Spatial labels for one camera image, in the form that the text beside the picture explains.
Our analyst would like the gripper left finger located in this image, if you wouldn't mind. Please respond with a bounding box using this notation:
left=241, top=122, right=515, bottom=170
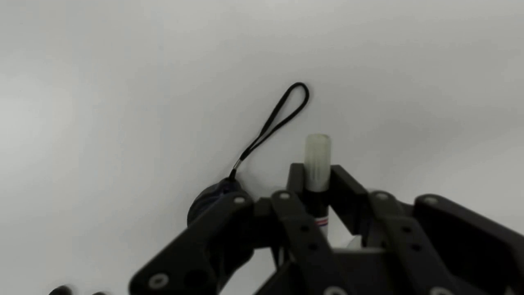
left=129, top=163, right=352, bottom=295

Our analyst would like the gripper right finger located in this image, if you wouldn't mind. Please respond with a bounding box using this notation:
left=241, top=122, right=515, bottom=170
left=330, top=165, right=524, bottom=295

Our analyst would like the black marker with translucent cap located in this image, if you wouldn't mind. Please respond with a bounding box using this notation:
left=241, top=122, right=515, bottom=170
left=304, top=134, right=331, bottom=240

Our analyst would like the dark blue pouch with strap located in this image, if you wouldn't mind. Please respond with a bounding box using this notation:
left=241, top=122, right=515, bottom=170
left=186, top=82, right=310, bottom=228

